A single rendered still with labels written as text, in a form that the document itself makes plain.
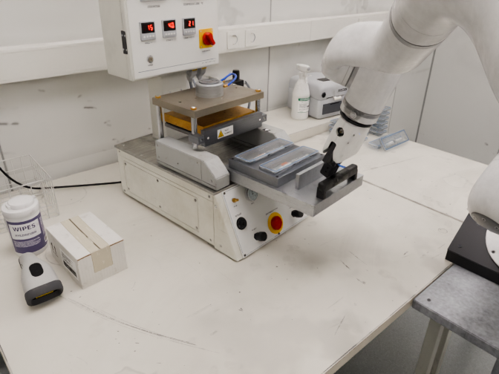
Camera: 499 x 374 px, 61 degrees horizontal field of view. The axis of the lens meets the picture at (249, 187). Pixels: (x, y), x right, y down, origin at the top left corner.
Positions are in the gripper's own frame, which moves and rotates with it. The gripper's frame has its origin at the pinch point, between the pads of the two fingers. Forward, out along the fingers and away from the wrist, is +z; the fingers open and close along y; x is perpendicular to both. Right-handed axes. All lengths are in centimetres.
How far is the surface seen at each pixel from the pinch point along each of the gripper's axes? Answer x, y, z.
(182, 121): 40.8, -10.2, 10.4
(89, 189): 65, -23, 52
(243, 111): 34.2, 7.0, 7.4
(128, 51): 59, -16, -2
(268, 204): 11.1, -0.4, 21.9
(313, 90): 55, 83, 29
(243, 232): 8.7, -12.3, 24.4
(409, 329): -42, 72, 92
